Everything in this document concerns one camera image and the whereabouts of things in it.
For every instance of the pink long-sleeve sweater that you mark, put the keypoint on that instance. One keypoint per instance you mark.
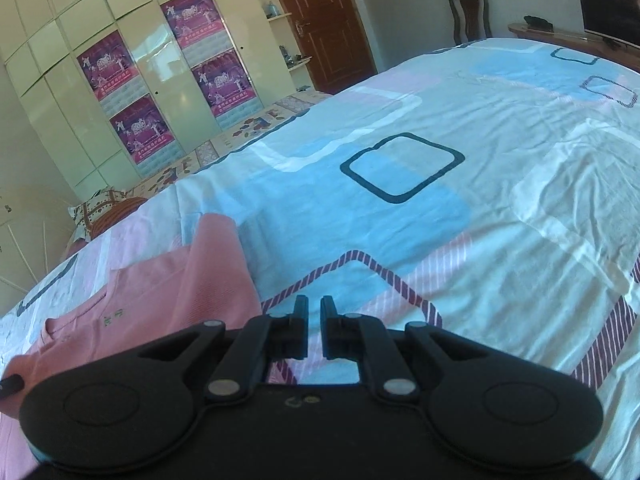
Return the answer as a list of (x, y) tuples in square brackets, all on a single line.
[(206, 280)]

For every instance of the brown wooden door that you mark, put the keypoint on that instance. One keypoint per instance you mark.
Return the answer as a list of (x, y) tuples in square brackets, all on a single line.
[(331, 34)]

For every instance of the lower right magenta poster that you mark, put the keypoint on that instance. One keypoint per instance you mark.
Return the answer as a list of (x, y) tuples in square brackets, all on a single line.
[(223, 82)]

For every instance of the magenta poster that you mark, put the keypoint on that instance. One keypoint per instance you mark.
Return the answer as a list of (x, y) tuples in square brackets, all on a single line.
[(192, 21), (107, 65), (142, 129), (223, 82)]

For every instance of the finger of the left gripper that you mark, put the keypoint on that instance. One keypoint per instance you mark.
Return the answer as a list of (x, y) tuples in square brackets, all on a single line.
[(11, 385)]

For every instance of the patterned pillow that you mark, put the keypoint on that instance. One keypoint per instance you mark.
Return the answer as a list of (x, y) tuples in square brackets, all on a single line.
[(86, 214)]

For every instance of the corner open shelves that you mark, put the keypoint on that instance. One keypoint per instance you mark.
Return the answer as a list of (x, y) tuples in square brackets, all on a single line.
[(281, 23)]

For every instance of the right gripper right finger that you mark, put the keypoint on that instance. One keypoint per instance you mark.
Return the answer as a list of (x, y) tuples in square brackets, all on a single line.
[(364, 339)]

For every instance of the dark wooden chair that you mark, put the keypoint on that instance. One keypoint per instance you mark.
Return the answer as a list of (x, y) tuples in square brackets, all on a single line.
[(471, 20)]

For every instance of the wooden side table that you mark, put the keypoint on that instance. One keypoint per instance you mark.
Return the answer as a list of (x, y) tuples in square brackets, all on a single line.
[(610, 49)]

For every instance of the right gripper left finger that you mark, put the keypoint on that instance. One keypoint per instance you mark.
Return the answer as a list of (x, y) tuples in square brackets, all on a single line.
[(262, 340)]

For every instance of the lower left magenta poster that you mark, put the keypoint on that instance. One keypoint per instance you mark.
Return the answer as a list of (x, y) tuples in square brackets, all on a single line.
[(142, 129)]

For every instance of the patterned pastel bed sheet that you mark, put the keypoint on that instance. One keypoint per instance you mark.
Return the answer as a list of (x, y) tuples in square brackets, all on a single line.
[(491, 189)]

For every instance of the upper left magenta poster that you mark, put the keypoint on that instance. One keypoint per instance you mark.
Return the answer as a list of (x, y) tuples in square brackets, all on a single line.
[(107, 65)]

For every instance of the cream glossy wardrobe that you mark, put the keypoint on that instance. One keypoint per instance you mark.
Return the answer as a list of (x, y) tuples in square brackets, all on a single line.
[(40, 41)]

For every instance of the floral beige bed cover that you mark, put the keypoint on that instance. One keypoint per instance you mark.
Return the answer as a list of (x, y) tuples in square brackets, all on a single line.
[(253, 127)]

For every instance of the cream round headboard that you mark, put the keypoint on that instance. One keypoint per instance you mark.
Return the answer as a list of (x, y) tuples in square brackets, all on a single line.
[(35, 229)]

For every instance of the upper right magenta poster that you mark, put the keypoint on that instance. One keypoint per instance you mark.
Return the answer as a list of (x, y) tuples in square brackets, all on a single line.
[(192, 21)]

